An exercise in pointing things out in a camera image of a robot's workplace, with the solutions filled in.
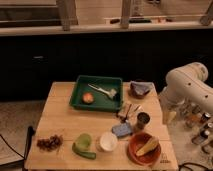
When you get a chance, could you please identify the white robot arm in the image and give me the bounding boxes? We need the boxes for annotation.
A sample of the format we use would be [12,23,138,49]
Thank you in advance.
[158,62,213,124]

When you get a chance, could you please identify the orange bowl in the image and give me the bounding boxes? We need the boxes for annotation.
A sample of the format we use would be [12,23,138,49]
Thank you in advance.
[128,132,161,166]

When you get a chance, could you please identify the dark cabinet counter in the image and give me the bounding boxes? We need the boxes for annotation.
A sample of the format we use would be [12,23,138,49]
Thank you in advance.
[0,26,213,101]

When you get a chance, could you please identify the metal cup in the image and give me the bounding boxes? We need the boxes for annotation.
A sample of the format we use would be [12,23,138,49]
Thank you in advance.
[136,112,150,130]

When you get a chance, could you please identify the orange red apple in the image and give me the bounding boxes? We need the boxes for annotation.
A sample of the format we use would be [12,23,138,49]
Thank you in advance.
[82,92,94,104]

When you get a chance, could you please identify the dark purple bowl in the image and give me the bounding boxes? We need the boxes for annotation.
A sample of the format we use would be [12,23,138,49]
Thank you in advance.
[130,81,152,99]

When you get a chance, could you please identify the blue sponge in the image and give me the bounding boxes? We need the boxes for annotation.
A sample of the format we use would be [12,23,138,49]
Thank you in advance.
[112,123,132,138]

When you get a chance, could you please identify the green cucumber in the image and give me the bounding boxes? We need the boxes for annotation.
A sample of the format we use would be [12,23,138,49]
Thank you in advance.
[72,143,96,160]

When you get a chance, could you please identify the green plastic tray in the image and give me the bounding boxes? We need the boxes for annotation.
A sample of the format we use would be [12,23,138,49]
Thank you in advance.
[70,75,123,112]

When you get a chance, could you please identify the yellow corn cob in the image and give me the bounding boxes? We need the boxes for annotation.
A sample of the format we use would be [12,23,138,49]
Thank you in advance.
[136,137,159,156]

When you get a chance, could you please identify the bunch of red grapes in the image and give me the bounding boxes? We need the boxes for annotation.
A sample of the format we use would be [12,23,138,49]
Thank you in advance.
[37,135,63,151]

